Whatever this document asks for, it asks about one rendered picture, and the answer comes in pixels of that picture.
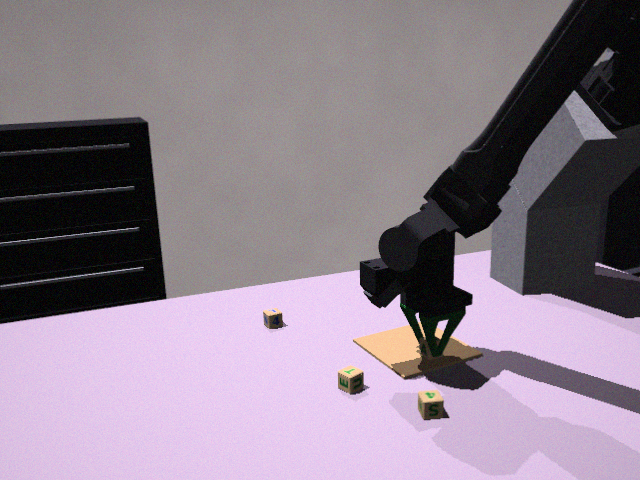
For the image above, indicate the tan flat mat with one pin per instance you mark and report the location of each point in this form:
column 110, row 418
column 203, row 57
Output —
column 398, row 349

